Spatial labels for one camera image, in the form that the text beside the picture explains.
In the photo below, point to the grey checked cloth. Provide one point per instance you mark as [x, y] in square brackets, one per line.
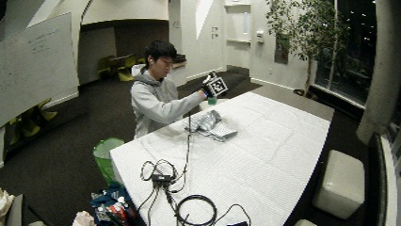
[213, 125]

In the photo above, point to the white cube ottoman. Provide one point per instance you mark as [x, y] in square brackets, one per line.
[340, 183]

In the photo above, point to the the person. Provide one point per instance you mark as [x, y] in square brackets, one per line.
[153, 97]

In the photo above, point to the green cup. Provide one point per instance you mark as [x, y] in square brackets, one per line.
[213, 100]

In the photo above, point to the large whiteboard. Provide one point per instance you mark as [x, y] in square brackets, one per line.
[35, 66]

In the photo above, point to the white quilted table cover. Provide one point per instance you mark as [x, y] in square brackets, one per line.
[251, 150]

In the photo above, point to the green trash bin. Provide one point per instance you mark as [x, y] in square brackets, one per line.
[105, 157]

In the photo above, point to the indoor tree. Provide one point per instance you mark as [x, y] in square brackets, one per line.
[307, 31]

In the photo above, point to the white plastic bag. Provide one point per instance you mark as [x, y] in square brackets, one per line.
[83, 219]

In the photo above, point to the white door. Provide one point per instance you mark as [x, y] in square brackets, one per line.
[238, 31]

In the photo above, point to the black hub box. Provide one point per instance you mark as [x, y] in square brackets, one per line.
[162, 178]

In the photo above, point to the large window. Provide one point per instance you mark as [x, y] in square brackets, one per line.
[347, 47]

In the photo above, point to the white cube of black markers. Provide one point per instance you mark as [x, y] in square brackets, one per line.
[218, 86]

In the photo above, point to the yellow-green chair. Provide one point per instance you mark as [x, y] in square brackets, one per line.
[126, 69]
[105, 66]
[31, 122]

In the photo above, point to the dark wall picture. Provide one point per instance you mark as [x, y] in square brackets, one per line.
[282, 50]

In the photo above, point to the blue bag of supplies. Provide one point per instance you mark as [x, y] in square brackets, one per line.
[111, 205]

